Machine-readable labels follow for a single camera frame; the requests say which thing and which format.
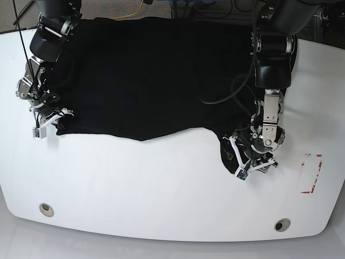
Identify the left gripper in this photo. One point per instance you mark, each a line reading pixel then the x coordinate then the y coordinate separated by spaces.
pixel 241 150

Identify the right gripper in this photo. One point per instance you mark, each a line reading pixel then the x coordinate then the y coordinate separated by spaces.
pixel 44 116

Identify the black t-shirt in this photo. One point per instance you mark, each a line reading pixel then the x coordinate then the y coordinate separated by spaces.
pixel 145 79

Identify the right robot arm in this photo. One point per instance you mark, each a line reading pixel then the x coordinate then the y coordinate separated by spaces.
pixel 56 22

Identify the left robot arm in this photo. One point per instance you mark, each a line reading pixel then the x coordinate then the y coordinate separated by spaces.
pixel 274 44

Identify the red tape rectangle marking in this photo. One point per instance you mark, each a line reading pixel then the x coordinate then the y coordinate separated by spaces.
pixel 309 172

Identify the left table grommet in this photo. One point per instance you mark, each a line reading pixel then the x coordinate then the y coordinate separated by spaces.
pixel 46 210

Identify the table grommet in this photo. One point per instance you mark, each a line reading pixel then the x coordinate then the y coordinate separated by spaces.
pixel 282 225
pixel 46 210

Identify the right table grommet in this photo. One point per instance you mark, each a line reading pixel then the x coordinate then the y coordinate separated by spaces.
pixel 282 225

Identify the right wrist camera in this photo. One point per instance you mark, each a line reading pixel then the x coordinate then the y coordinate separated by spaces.
pixel 39 132

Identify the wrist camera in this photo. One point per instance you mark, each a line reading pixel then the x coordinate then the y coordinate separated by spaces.
pixel 242 174
pixel 39 132

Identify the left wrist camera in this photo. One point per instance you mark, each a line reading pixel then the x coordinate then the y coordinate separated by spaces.
pixel 242 174

